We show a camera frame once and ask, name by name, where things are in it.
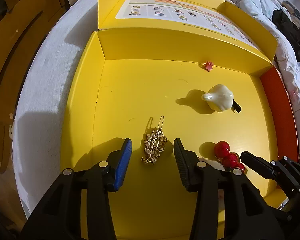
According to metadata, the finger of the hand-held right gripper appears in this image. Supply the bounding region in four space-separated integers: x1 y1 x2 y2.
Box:
240 151 276 180

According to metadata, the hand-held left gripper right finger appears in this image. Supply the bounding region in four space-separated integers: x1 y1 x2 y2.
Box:
173 137 278 240

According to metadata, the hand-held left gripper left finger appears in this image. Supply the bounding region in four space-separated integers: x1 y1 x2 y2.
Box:
21 137 133 240

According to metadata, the gold rhinestone hair clip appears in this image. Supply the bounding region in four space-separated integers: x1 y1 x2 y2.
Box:
141 115 168 166

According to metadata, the red ball hair tie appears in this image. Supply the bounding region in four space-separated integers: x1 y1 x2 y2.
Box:
213 140 246 174

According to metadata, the yellow cardboard box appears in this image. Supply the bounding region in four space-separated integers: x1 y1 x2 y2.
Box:
60 0 299 239

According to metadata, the white fluffy bunny hair clip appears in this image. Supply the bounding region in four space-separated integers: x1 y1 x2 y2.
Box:
198 156 227 172

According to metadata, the white rabbit hair clip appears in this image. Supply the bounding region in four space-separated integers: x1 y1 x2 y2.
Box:
201 84 242 114

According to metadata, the white bed sheet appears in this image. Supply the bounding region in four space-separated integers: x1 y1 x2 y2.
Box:
11 0 102 220

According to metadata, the black clothing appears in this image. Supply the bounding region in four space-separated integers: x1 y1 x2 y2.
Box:
272 7 300 64

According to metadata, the white printed quilt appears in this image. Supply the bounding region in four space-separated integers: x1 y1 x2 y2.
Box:
221 0 300 163

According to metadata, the wooden cabinet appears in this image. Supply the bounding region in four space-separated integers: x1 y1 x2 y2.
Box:
0 0 97 230

